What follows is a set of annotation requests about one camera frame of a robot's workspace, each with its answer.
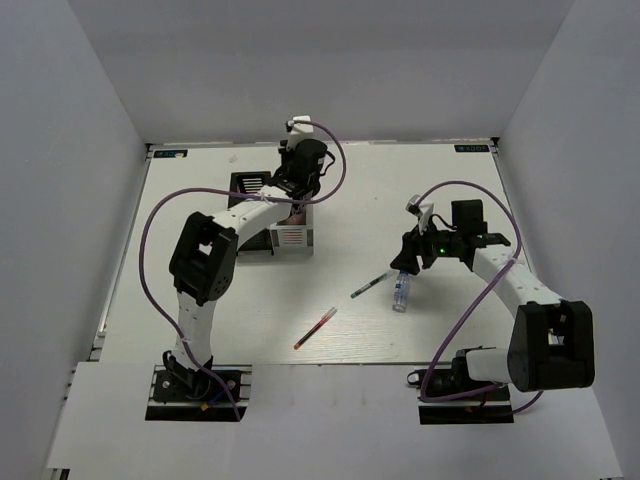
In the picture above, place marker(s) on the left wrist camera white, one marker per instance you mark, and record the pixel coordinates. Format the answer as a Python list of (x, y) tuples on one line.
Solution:
[(298, 129)]

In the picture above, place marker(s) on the clear blue spray bottle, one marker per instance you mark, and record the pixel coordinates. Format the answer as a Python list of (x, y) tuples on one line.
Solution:
[(401, 292)]

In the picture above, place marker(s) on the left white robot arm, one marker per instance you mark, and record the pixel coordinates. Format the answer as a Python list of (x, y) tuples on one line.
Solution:
[(204, 258)]

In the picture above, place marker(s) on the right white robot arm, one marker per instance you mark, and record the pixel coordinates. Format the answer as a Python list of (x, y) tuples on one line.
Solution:
[(551, 345)]

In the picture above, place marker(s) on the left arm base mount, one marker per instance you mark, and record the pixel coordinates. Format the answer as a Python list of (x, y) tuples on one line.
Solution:
[(170, 400)]

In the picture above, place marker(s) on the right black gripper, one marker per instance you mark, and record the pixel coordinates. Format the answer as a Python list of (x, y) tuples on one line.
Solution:
[(414, 245)]

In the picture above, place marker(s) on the red gel pen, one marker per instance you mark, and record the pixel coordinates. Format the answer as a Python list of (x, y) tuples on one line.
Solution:
[(323, 320)]

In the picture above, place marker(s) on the pink cylindrical tube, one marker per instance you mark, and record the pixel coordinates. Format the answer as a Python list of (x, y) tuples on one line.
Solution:
[(296, 219)]

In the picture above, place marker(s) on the white slotted pen holder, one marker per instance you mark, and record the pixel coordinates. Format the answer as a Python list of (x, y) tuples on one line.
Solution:
[(293, 239)]

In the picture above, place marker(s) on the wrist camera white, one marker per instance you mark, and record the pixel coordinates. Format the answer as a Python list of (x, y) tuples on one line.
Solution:
[(298, 129), (422, 210)]

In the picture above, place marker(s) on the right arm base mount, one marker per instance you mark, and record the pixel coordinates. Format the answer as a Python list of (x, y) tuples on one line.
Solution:
[(484, 408)]

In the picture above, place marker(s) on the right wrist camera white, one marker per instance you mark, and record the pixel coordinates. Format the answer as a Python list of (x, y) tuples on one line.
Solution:
[(422, 210)]

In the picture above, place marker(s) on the green gel pen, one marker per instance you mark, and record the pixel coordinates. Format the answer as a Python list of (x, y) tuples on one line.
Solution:
[(372, 283)]

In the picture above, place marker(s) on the black slotted pen holder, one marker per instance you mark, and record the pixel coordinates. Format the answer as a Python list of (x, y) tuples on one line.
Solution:
[(250, 183)]

